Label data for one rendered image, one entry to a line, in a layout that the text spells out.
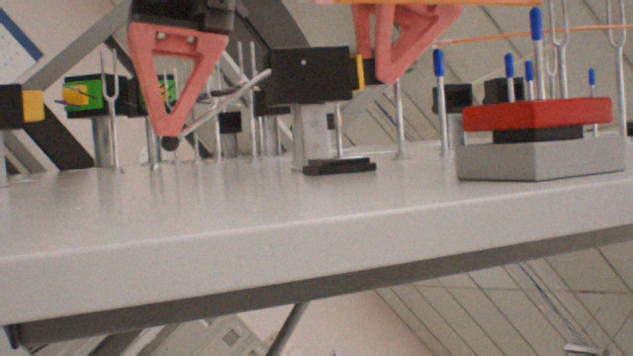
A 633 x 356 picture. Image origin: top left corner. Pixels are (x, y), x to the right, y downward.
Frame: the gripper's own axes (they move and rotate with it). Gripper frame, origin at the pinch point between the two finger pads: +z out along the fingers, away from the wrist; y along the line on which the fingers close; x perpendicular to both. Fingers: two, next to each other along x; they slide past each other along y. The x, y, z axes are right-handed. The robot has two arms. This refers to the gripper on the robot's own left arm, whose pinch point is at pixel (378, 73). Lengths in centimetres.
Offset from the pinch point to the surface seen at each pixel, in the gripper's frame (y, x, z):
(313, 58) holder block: -2.1, 5.8, 1.4
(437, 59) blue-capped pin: -1.6, -3.6, -2.5
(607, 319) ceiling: 388, -348, 0
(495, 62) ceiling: 316, -165, -106
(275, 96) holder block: -1.2, 7.2, 4.8
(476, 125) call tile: -24.2, 2.7, 6.0
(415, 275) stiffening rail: -17.5, -0.1, 13.5
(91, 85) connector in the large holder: 62, 21, 4
